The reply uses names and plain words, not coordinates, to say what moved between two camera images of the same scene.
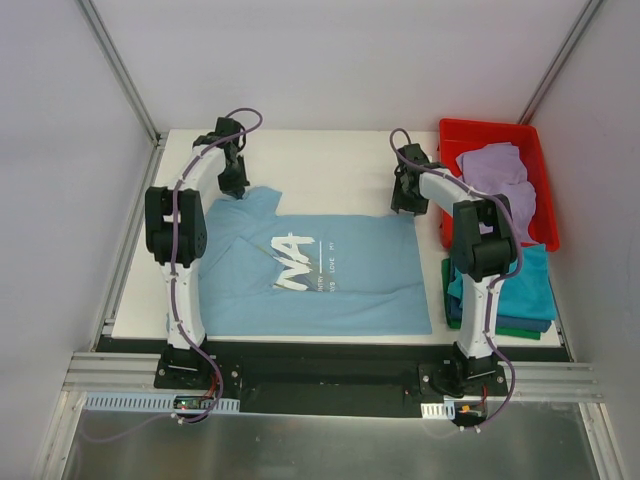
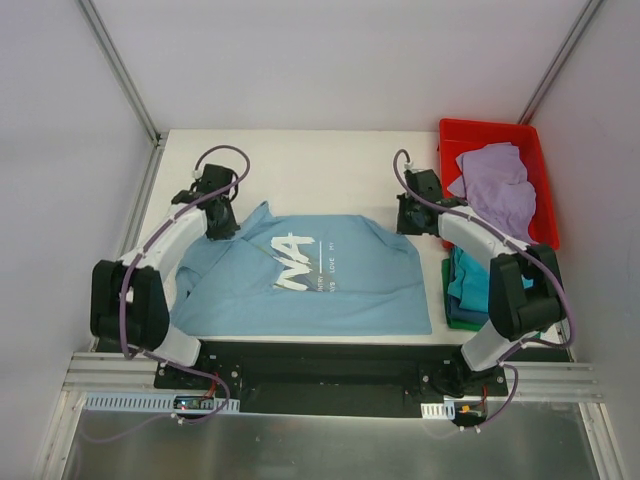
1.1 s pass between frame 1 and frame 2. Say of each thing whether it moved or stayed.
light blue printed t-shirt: stayed
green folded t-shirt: stayed
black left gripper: moved
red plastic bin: stayed
